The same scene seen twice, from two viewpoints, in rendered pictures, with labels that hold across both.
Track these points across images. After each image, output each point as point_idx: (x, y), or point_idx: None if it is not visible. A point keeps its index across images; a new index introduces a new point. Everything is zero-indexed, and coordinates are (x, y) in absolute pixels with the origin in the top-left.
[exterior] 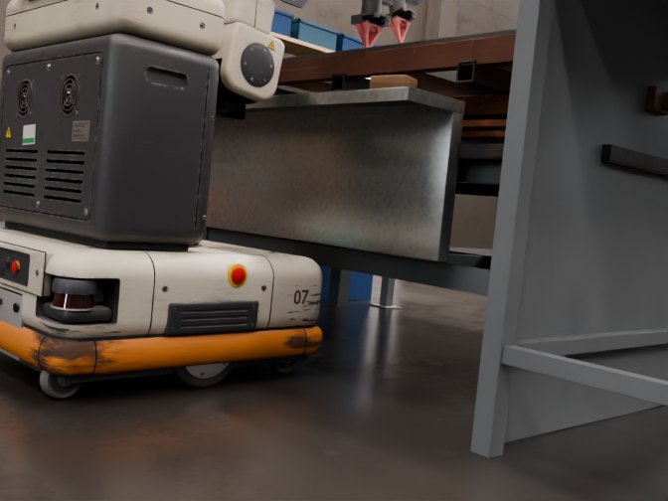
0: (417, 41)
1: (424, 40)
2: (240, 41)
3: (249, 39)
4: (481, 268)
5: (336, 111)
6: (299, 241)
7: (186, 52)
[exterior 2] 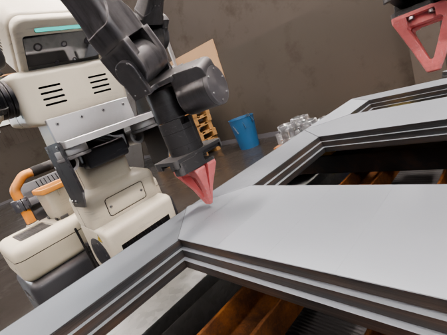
0: (62, 290)
1: (42, 303)
2: (87, 238)
3: (89, 236)
4: None
5: (205, 282)
6: None
7: (25, 281)
